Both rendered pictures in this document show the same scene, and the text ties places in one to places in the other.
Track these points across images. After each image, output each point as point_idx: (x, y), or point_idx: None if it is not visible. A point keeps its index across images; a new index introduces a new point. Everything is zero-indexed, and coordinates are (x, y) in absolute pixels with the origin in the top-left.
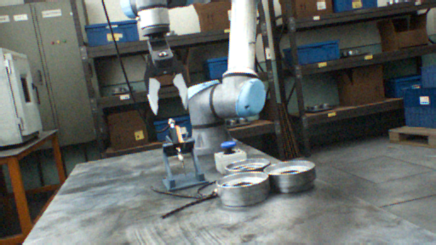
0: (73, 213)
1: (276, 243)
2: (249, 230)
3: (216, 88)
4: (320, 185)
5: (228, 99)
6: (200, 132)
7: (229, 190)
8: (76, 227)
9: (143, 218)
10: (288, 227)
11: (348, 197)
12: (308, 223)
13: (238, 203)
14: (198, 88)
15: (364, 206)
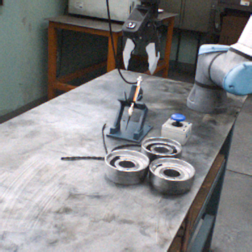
0: (40, 120)
1: (65, 226)
2: (75, 205)
3: (220, 56)
4: (186, 196)
5: (220, 72)
6: (196, 88)
7: (105, 165)
8: (21, 134)
9: (56, 151)
10: (94, 219)
11: (174, 222)
12: (109, 225)
13: (109, 178)
14: (207, 49)
15: (165, 237)
